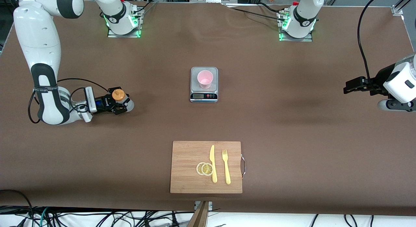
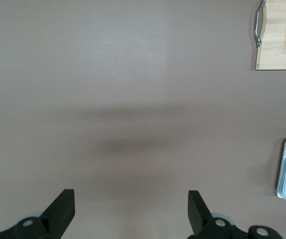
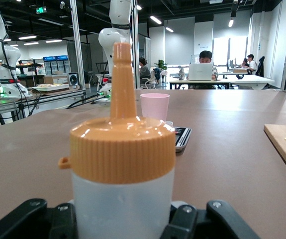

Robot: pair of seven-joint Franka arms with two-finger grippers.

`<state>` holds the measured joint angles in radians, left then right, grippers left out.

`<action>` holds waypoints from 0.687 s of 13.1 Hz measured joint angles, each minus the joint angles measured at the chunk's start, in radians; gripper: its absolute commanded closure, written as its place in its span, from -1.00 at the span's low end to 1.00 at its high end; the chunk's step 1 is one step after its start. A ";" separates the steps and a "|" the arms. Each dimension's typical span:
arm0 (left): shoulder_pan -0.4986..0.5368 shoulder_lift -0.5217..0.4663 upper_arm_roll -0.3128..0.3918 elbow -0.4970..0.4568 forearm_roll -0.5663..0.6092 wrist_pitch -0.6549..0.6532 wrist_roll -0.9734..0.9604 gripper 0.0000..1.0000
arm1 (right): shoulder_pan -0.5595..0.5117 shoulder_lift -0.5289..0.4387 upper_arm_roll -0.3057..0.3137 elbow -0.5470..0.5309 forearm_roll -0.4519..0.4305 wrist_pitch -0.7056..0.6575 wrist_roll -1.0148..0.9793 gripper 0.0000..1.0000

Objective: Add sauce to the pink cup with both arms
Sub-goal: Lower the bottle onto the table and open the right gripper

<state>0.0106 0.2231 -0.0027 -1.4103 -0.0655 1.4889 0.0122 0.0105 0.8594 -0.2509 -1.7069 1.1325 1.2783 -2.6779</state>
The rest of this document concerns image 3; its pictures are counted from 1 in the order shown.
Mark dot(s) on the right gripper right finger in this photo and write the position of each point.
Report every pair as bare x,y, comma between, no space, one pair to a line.
219,224

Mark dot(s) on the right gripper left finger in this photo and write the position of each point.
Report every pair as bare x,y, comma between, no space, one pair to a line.
33,224

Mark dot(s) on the translucent sauce bottle orange cap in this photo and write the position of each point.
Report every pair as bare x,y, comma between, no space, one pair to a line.
123,154

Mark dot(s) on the pink plastic cup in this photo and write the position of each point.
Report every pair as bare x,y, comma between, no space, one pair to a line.
155,107

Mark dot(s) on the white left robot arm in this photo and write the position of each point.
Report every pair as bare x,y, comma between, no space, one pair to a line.
115,42

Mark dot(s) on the silver digital kitchen scale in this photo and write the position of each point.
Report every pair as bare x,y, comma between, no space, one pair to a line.
182,137

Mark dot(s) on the bamboo cutting board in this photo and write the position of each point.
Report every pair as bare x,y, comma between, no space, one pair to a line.
282,147

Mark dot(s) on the white tray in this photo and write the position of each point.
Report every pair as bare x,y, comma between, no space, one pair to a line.
53,87

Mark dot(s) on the cardboard box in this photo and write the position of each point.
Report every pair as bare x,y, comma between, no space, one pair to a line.
55,79

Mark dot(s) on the white office desk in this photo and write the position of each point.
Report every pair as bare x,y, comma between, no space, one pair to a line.
252,79

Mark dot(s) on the white laptop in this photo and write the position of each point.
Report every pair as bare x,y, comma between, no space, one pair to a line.
200,72

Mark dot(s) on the glass door drinks fridge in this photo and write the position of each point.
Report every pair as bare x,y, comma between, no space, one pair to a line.
55,64

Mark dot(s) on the seated person white shirt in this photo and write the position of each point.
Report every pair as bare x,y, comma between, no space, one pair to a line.
252,65

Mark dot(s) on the black office chair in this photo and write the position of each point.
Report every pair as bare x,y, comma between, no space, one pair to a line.
260,66

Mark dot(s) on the dark-haired man behind laptop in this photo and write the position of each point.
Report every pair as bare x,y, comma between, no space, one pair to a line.
205,57

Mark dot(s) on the green potted plant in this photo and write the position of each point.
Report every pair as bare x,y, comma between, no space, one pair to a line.
162,65

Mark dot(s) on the seated woman grey top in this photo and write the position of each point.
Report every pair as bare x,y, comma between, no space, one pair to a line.
144,72

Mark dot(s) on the ceiling light strip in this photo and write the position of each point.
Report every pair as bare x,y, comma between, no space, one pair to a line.
169,29
155,20
54,41
28,37

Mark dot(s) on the green exit sign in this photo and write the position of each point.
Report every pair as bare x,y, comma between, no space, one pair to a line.
41,10

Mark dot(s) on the aluminium frame side table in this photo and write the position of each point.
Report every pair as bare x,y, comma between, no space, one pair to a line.
45,99

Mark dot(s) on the aluminium post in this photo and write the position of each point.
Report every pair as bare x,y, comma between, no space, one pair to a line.
135,37
76,37

